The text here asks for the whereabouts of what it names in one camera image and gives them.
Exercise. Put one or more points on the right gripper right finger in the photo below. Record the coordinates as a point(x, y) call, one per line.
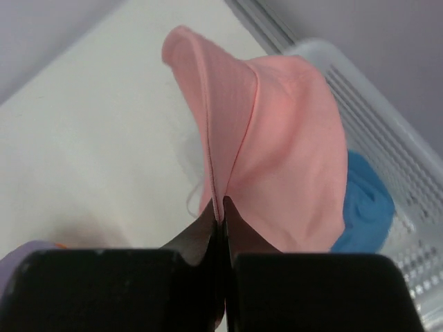
point(268, 290)

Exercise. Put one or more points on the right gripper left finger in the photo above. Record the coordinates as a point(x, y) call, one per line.
point(177, 287)

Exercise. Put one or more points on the pink bucket hat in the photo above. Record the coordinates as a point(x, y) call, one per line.
point(272, 138)

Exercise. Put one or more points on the purple bucket hat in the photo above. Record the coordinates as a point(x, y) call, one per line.
point(11, 261)

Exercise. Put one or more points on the blue bucket hat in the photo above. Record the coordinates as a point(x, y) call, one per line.
point(368, 209)

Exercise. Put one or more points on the white plastic basket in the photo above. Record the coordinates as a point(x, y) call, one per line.
point(406, 164)

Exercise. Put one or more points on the right aluminium frame post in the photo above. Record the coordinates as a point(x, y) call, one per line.
point(272, 34)

